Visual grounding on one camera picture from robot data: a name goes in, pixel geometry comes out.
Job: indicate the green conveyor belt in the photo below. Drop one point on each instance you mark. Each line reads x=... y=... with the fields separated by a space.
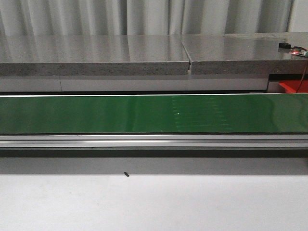
x=247 y=113

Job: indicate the grey stone counter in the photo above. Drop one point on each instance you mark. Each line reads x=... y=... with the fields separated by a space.
x=150 y=55

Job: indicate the red plastic bin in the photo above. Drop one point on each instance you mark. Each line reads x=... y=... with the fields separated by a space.
x=294 y=86

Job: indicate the black sensor box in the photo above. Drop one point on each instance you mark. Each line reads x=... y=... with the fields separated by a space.
x=284 y=45

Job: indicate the small circuit board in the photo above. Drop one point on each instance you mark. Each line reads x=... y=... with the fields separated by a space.
x=300 y=52

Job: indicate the white curtain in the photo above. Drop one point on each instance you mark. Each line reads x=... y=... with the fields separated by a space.
x=151 y=17

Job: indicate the aluminium conveyor frame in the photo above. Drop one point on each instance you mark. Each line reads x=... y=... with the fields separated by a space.
x=217 y=141

